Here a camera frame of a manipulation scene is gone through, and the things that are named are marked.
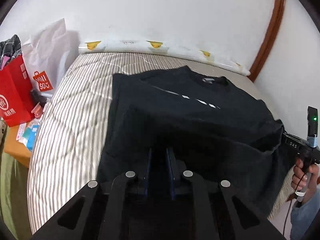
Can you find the person's right forearm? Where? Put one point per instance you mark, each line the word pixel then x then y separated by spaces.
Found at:
pixel 306 217

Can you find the blue and white packets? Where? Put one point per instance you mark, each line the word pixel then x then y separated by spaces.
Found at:
pixel 30 135

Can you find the brown wooden door frame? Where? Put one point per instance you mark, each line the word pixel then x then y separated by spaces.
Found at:
pixel 272 30

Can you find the person's right hand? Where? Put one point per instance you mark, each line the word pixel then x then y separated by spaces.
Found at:
pixel 298 177

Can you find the grey plaid cloth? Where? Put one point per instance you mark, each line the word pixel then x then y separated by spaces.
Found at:
pixel 10 47

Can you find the white plastic bag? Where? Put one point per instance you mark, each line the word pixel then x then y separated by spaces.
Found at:
pixel 50 55

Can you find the white duck-print wall strip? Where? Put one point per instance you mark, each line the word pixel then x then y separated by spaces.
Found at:
pixel 160 48

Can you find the wooden nightstand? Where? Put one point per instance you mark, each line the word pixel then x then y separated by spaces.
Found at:
pixel 17 147

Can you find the green bed sheet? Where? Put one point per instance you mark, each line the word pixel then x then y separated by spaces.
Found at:
pixel 12 195

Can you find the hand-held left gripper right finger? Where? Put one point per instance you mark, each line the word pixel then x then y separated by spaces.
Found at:
pixel 170 170

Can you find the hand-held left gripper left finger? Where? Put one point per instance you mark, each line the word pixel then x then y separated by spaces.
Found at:
pixel 150 170

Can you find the striped bed mattress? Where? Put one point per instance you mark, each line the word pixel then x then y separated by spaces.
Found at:
pixel 70 110

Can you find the red paper bag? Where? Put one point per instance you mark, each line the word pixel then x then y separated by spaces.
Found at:
pixel 13 92

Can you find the small red plastic box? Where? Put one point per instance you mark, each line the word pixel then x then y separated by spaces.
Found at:
pixel 37 110

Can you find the black sweatshirt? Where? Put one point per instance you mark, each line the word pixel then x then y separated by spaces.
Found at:
pixel 190 120

